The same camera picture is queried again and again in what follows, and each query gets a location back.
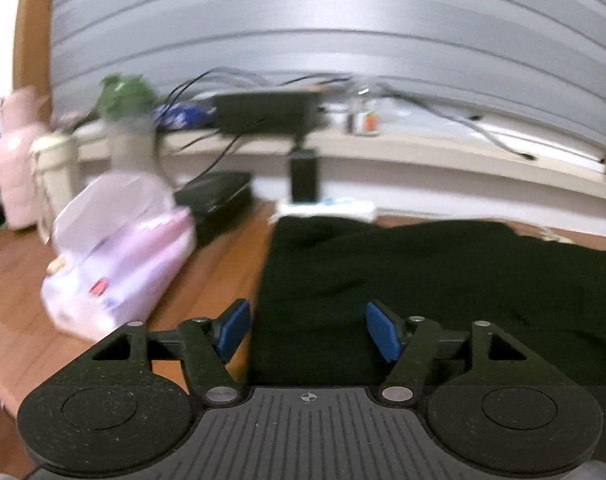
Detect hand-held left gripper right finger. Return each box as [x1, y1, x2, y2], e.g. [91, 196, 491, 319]
[367, 301, 554, 405]

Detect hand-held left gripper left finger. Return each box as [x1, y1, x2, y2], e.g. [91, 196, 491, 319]
[65, 299, 252, 406]

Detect black sweatpants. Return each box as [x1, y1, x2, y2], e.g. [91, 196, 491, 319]
[248, 214, 606, 390]

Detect white power strip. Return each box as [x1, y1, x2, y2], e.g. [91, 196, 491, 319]
[275, 198, 378, 222]

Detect pink tissue pack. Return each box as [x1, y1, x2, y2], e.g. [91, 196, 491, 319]
[39, 172, 198, 342]

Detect flat black case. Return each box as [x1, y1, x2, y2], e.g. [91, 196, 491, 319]
[174, 171, 254, 248]

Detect black power adapter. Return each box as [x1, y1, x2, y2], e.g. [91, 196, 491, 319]
[288, 147, 322, 204]

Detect beige windowsill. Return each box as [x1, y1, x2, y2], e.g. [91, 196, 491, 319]
[75, 122, 606, 206]

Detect green-capped white bottle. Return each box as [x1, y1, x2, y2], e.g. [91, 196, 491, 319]
[94, 74, 174, 198]

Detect small glass jar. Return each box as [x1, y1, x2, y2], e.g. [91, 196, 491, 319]
[347, 94, 382, 137]

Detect blue patterned packet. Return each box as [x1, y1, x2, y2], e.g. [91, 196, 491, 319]
[154, 101, 218, 130]

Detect black electronic box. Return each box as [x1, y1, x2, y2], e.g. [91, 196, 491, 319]
[212, 89, 326, 137]

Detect beige tumbler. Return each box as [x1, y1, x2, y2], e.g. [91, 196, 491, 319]
[29, 132, 82, 245]

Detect pink bottle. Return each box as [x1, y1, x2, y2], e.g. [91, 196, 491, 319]
[0, 86, 52, 232]

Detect grey window blind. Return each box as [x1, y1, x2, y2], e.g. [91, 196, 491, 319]
[48, 0, 606, 153]

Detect dark charging cable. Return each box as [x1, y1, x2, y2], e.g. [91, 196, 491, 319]
[383, 87, 540, 162]

